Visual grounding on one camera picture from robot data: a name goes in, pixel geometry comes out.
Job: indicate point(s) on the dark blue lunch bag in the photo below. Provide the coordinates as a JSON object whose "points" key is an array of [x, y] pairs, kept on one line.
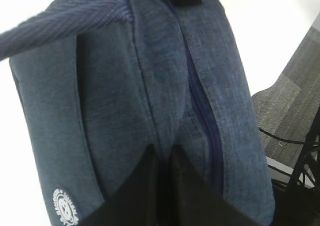
{"points": [[101, 80]]}

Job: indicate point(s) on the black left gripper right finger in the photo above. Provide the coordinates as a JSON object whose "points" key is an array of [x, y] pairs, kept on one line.
{"points": [[190, 201]]}

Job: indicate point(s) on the black metal frame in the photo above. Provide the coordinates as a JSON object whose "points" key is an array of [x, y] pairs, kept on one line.
{"points": [[298, 201]]}

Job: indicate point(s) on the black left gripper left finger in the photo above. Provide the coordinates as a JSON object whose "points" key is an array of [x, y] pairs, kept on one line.
{"points": [[135, 201]]}

